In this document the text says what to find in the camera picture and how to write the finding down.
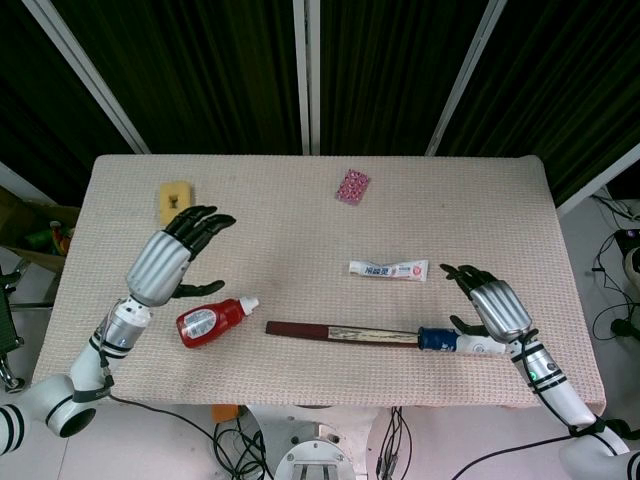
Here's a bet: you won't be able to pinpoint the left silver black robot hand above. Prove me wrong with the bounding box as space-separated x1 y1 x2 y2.
123 204 237 308

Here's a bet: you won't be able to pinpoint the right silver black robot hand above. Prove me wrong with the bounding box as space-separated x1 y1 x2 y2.
439 263 540 346

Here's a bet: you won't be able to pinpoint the white toothpaste tube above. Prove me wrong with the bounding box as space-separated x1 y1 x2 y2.
348 259 430 283

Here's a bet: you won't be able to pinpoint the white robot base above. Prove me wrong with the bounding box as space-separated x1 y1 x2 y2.
247 403 381 480

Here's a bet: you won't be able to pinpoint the red ketchup bottle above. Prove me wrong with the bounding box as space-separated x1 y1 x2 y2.
175 295 260 350

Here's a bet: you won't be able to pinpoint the yellow sponge block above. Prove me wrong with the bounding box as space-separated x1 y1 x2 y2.
158 181 195 224

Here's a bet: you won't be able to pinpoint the green toy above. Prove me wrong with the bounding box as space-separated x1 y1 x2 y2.
24 227 54 250

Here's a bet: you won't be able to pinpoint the cardboard box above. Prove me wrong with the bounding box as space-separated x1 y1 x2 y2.
0 187 81 274

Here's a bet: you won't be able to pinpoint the black device purple light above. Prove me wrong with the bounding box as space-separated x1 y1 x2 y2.
614 227 640 259

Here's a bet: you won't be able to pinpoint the beige woven tablecloth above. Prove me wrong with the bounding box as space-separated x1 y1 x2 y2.
30 153 607 414

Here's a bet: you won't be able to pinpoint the orange block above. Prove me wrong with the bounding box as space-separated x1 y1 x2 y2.
210 403 240 424

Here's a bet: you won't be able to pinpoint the dark red folded fan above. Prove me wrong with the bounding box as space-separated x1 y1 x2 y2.
265 320 421 348

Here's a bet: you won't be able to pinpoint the pink patterned packet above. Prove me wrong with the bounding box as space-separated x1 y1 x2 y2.
333 168 372 206

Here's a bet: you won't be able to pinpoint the dark green partition panel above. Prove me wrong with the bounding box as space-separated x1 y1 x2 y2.
439 0 640 216
49 0 311 155
305 0 506 156
0 0 151 206

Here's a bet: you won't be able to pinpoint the black floor cables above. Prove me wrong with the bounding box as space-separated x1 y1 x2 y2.
589 194 640 341

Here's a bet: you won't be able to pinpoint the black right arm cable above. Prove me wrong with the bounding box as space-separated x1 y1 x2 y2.
449 432 581 480

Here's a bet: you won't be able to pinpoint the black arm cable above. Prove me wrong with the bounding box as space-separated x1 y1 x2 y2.
107 392 236 480
449 432 581 480

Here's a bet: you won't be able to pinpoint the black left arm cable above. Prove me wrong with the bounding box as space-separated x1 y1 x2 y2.
107 392 236 480

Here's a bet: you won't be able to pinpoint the thin hanging cables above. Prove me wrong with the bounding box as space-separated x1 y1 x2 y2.
377 406 417 480

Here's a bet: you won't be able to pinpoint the black cable bundle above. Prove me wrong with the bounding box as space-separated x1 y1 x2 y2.
213 418 274 480

